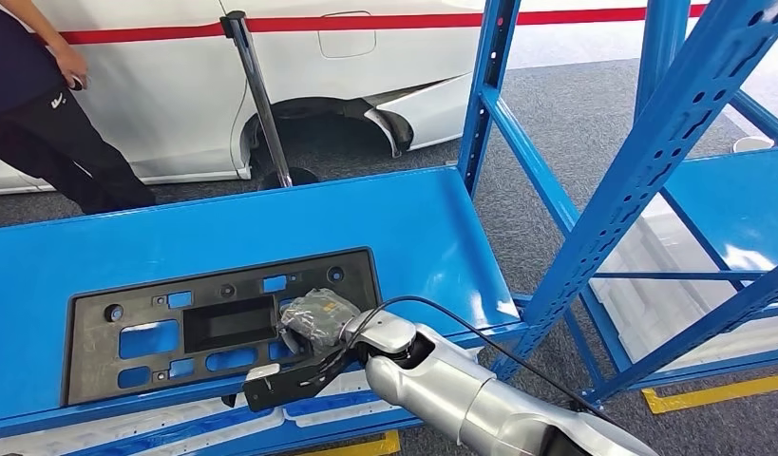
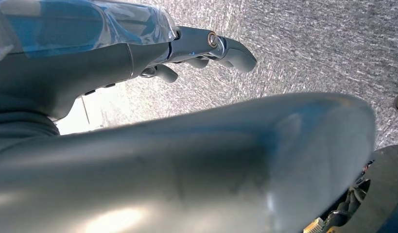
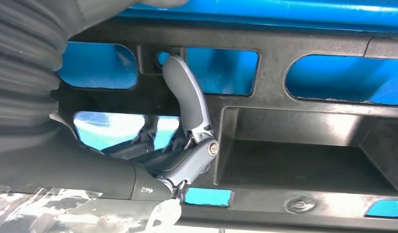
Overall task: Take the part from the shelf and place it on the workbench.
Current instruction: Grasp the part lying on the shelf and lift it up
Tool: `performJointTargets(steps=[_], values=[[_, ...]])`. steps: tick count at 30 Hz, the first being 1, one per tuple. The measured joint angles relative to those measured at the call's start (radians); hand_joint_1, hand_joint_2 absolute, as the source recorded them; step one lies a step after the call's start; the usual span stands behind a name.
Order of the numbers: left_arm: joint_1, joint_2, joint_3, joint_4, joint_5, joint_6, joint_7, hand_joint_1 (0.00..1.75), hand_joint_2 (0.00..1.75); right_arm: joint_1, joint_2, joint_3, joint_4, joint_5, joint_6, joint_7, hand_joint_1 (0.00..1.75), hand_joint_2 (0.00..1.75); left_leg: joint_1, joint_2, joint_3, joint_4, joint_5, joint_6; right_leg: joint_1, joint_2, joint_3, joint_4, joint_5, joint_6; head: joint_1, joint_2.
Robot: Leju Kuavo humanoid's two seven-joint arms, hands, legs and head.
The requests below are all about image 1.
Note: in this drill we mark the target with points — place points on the white round object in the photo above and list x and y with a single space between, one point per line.
753 145

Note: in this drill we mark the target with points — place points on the chrome stanchion pole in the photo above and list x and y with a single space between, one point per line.
256 94

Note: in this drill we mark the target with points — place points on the blue metal shelf rack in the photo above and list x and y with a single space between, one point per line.
728 208
395 214

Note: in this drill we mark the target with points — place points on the person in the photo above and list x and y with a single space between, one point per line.
23 126

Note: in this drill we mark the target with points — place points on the black plastic plate part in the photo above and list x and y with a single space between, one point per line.
93 352

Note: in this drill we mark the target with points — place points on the white car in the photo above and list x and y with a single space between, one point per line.
174 94

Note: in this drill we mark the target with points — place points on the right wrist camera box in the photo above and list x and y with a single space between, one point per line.
281 387

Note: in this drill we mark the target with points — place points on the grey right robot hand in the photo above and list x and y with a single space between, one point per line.
319 315

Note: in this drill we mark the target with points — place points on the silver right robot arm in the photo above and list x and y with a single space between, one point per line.
464 396

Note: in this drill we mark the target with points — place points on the yellow floor tape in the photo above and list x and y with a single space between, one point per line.
370 448
716 395

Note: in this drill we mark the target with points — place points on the person's left hand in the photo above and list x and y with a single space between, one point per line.
71 66

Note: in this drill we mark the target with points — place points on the small black handheld device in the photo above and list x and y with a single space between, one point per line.
80 83

